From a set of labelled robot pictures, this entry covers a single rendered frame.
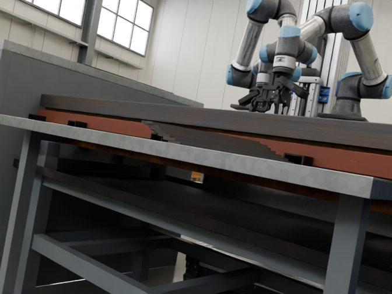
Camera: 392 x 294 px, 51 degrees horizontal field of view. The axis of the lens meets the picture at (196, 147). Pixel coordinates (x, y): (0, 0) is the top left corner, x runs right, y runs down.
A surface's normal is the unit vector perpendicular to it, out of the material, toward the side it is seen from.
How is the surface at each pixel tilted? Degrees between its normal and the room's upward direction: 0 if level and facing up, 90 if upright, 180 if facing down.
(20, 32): 90
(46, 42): 90
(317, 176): 90
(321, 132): 90
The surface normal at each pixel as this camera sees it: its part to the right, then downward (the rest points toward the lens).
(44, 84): 0.76, 0.13
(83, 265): -0.63, -0.12
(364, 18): 0.62, 0.03
